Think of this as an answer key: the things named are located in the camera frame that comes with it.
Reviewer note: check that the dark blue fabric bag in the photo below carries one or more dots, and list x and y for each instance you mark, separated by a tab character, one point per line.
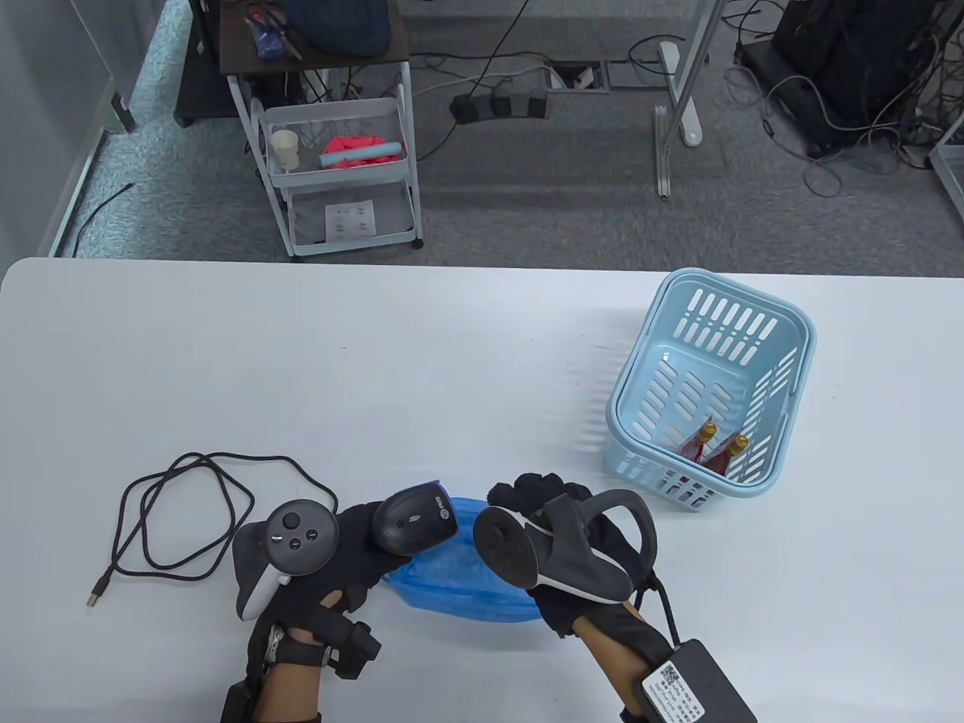
339	26

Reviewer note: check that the teal tube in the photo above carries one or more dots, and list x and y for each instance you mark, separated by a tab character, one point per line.
361	154

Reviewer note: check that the person's right forearm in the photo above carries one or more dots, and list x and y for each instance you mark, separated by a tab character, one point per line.
614	663

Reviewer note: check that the black equipment pile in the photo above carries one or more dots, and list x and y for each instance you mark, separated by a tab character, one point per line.
851	53

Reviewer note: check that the floor socket box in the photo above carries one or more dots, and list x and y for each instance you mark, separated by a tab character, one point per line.
576	77

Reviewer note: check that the blue plastic bag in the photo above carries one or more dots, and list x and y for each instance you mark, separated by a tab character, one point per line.
452	587

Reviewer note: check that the pink cloth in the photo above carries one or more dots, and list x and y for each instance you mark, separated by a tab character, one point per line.
350	147

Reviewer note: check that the person's right hand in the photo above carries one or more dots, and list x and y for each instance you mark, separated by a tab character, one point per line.
527	489

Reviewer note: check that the black blue barcode scanner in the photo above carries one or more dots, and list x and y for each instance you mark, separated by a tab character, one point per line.
414	520

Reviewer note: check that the person's left hand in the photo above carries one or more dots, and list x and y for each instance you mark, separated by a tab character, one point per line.
354	557

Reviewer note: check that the grey metal rail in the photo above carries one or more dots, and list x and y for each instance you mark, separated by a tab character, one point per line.
662	151

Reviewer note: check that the person's left forearm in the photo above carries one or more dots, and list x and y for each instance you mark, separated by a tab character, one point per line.
290	689

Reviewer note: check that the white desk leg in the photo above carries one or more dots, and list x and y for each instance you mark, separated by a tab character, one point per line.
681	83

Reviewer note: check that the black cabinet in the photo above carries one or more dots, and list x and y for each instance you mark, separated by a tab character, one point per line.
199	75

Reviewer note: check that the red ketchup package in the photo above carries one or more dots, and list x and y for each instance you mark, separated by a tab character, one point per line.
719	458
693	446

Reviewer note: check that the white utility cart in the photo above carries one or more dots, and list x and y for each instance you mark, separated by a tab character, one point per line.
316	64

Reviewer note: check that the white metal frame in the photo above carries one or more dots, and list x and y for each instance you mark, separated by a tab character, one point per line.
949	162

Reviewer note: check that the grey black hand controller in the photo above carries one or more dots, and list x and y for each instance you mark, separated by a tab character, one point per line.
301	535
504	546

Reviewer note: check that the white paper cup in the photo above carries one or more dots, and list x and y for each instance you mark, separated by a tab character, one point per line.
286	151

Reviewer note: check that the printed paper sheet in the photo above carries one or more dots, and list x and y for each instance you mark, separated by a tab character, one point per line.
350	220

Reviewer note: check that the light blue plastic basket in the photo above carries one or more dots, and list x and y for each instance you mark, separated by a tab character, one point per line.
670	361

